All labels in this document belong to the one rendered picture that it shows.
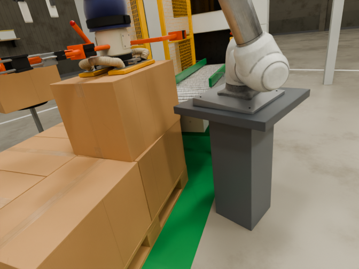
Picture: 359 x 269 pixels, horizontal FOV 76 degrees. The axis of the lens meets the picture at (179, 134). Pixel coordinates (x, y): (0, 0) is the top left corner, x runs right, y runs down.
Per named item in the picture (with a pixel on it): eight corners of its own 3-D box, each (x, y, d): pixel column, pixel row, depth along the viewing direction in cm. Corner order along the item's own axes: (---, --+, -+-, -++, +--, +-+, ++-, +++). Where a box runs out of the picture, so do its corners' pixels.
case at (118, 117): (134, 116, 179) (122, 63, 163) (180, 118, 162) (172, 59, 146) (74, 154, 131) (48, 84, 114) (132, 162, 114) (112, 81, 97)
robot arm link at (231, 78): (250, 75, 123) (253, 30, 112) (266, 85, 107) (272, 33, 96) (220, 79, 121) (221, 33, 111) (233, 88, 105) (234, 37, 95)
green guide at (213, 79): (233, 61, 364) (233, 55, 361) (240, 60, 360) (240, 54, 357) (209, 87, 230) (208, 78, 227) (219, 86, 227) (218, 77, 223)
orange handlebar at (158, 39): (134, 44, 150) (133, 38, 149) (177, 38, 139) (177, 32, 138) (-14, 74, 73) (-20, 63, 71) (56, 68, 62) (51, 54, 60)
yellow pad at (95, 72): (115, 65, 151) (114, 57, 149) (129, 64, 147) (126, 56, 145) (79, 77, 122) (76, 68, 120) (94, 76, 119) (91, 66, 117)
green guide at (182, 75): (200, 63, 384) (200, 58, 380) (206, 63, 380) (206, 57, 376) (160, 88, 250) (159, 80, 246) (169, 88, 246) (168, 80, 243)
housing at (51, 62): (46, 65, 92) (42, 53, 91) (59, 63, 90) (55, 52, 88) (31, 68, 87) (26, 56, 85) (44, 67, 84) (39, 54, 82)
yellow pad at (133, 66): (141, 63, 144) (139, 55, 142) (155, 62, 140) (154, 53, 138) (108, 75, 115) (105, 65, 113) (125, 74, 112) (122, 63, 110)
